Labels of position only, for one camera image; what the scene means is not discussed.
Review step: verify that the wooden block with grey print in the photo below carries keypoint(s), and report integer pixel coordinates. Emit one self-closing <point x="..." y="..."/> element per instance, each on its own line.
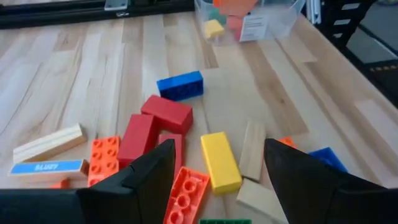
<point x="252" y="149"/>

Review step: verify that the clear plastic bin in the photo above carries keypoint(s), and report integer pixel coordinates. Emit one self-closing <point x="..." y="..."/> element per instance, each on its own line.
<point x="280" y="21"/>

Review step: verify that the orange-red lego brick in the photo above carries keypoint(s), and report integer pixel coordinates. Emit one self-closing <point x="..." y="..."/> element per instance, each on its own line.
<point x="186" y="196"/>

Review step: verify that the plain wooden block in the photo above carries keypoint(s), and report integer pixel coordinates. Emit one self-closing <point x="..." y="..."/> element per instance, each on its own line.
<point x="49" y="144"/>
<point x="258" y="200"/>

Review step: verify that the green lego brick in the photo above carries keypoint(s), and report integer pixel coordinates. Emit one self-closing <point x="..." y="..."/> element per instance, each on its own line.
<point x="225" y="221"/>

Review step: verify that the silver frame bracket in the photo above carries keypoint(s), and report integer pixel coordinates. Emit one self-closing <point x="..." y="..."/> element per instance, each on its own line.
<point x="116" y="3"/>

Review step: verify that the wooden block with blue face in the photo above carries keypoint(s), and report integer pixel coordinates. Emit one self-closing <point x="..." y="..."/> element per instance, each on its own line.
<point x="49" y="168"/>

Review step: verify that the small yellow block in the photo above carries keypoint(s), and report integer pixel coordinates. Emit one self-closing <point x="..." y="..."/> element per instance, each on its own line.
<point x="214" y="29"/>

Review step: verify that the red wooden block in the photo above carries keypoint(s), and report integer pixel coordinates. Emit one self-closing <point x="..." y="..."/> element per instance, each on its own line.
<point x="168" y="113"/>
<point x="179" y="155"/>
<point x="138" y="140"/>

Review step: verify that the green wedge block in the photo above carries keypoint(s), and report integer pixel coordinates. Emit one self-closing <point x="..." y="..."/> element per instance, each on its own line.
<point x="217" y="15"/>

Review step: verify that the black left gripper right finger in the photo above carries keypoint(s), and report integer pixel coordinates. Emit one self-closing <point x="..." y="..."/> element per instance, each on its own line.
<point x="311" y="193"/>

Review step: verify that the large blue lego brick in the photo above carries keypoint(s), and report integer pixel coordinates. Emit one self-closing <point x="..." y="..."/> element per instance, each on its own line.
<point x="326" y="157"/>

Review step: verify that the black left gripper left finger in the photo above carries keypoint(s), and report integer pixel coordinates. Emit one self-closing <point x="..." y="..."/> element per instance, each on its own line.
<point x="140" y="193"/>

